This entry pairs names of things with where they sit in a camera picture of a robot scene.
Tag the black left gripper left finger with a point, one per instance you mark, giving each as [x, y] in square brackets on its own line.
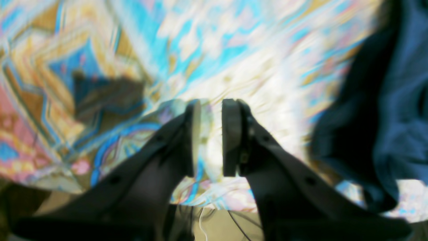
[131, 202]

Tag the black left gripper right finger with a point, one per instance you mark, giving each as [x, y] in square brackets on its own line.
[294, 204]

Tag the dark blue t-shirt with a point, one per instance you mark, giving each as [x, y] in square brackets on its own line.
[375, 131]

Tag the patterned tablecloth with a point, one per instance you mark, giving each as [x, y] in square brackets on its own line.
[84, 83]

